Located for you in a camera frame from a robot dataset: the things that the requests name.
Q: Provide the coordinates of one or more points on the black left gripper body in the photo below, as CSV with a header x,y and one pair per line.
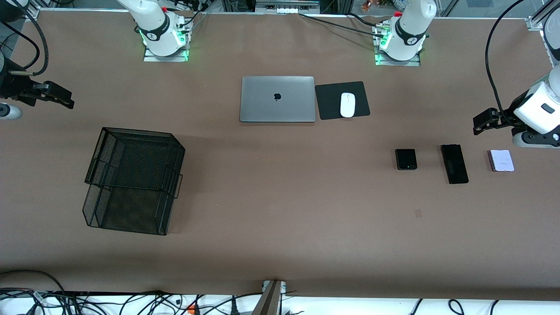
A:
x,y
506,115

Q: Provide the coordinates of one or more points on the pale pink flip phone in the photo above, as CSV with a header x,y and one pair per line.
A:
x,y
502,160

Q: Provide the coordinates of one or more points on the long black smartphone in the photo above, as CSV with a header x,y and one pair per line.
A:
x,y
454,164

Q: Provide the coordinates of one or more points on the small black flip phone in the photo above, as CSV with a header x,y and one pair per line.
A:
x,y
406,158

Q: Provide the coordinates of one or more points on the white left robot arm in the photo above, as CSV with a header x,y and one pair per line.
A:
x,y
409,35

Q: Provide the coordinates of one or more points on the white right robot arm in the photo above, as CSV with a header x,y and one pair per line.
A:
x,y
159,30

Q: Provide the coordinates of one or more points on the black two-tier mesh tray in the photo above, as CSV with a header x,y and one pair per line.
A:
x,y
131,205

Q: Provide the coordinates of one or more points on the white computer mouse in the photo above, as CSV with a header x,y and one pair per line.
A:
x,y
348,105

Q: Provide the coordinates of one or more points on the black mouse pad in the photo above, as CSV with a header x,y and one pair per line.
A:
x,y
328,100

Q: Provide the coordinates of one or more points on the silver closed laptop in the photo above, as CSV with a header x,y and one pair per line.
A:
x,y
262,105

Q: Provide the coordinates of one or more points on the white power strip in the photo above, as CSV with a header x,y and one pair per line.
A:
x,y
291,9

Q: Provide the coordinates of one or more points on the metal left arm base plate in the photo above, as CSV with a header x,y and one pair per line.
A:
x,y
415,63

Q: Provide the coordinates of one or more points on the grey metal camera mount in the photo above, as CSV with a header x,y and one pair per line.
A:
x,y
269,302

